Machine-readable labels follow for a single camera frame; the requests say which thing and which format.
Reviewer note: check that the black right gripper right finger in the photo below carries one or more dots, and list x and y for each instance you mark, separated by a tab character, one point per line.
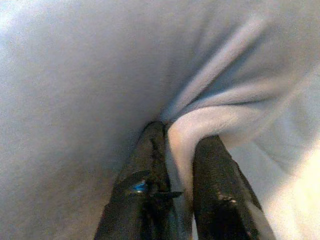
217	190

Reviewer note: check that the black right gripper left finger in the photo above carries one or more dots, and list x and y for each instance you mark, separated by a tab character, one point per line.
147	175

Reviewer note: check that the light blue pillow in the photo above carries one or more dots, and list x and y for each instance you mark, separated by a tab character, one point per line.
100	62

